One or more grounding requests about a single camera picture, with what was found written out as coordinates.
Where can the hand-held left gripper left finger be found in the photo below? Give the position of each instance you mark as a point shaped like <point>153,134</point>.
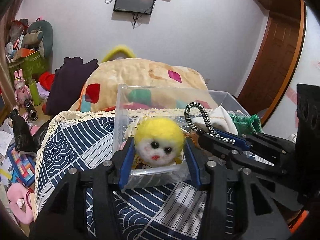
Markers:
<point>126,162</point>

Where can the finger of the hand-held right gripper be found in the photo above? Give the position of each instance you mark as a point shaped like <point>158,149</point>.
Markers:
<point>270,147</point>
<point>220,147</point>

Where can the pink plush toy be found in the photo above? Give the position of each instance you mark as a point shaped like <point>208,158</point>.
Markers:
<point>17,200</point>

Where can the pink rabbit toy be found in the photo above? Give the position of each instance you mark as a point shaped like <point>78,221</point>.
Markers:
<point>21,90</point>

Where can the yellow-haired felt doll head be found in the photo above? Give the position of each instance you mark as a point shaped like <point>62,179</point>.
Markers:
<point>157,140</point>

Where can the orange cardboard box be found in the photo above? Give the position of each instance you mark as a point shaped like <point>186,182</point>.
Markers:
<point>26,53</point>

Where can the blue wave-pattern tablecloth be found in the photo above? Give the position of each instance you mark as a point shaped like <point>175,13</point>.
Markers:
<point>75,140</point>

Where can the pile of papers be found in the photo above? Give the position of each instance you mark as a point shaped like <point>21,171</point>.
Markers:
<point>15,160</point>

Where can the wooden door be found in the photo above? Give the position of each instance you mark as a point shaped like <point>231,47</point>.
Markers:
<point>277,67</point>

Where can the beige patterned quilt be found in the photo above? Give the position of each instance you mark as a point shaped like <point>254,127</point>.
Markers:
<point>130,72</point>

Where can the small black wall monitor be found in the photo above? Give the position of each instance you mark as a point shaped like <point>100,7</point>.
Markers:
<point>135,1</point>

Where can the dark purple cloth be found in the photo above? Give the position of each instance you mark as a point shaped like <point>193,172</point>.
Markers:
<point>67,85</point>

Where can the red cloth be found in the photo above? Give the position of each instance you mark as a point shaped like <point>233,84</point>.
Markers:
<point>47,80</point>

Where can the black flashlight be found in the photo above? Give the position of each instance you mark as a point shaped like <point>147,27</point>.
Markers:
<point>30,110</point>

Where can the white sock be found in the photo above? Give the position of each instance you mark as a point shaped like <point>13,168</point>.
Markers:
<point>220,120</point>

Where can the green bottle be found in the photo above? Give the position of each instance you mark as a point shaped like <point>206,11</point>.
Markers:
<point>35,92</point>

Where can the green knit sock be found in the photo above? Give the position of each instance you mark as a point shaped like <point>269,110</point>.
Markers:
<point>246,125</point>

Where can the green cardboard box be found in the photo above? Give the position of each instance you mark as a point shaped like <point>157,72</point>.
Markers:
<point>30,66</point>

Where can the white wall socket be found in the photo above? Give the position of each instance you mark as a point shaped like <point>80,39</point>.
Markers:
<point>208,81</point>

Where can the clear plastic storage bin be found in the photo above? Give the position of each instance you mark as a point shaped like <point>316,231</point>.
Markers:
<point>162,100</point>

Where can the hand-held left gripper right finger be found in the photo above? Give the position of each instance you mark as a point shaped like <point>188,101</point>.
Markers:
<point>192,162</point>

